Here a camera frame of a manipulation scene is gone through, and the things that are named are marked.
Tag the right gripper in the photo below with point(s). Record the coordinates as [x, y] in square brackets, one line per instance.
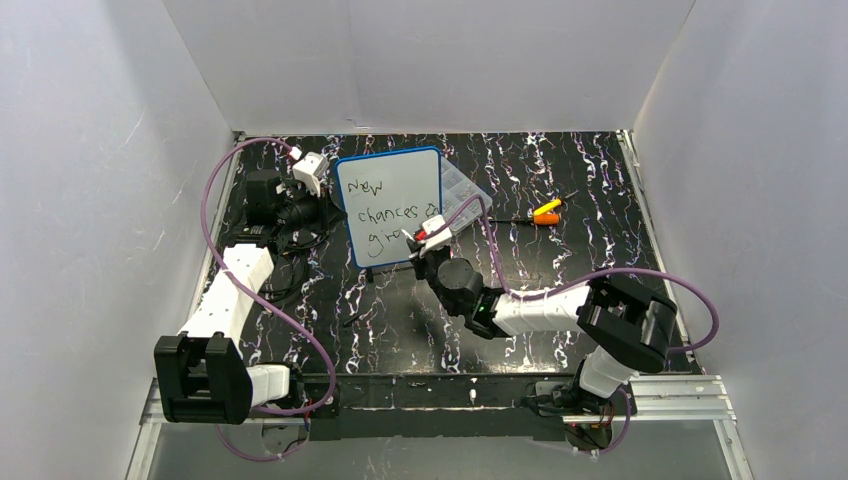
[422, 255]

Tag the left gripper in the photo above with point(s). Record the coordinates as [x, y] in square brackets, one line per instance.
[319, 210]

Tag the blue framed whiteboard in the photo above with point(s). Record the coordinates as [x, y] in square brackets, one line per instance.
[385, 195]

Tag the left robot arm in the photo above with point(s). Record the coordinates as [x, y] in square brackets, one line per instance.
[201, 373]

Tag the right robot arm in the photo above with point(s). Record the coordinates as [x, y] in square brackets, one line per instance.
[631, 325]

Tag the clear plastic screw box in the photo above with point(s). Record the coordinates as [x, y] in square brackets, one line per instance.
[456, 188]

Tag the black marker cap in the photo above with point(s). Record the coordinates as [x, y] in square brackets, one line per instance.
[350, 321]

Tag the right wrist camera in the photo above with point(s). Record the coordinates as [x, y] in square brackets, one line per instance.
[432, 235]

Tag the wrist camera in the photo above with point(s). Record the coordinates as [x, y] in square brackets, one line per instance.
[310, 170]
[432, 235]

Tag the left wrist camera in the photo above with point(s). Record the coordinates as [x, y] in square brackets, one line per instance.
[310, 170]

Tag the orange handled screwdriver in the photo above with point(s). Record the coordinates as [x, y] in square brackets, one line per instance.
[545, 219]

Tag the yellow handled screwdriver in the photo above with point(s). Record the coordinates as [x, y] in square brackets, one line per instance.
[551, 205]

